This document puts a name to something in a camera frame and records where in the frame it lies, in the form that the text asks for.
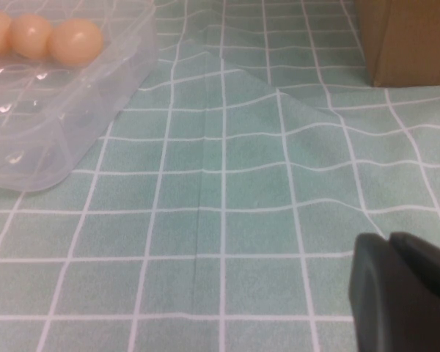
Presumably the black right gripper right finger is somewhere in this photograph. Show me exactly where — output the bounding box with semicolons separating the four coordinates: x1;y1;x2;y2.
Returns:
389;231;440;308

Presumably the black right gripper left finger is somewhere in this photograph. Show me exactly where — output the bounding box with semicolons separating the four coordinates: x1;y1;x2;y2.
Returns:
348;232;440;352

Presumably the brown cardboard box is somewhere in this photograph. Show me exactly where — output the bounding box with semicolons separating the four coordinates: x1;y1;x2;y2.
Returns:
353;0;440;88

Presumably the clear plastic egg box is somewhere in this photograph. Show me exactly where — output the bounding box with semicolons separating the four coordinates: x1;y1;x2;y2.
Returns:
0;0;159;194

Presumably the green checked tablecloth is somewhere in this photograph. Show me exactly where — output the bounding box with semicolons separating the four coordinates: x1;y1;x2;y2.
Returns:
0;0;440;352

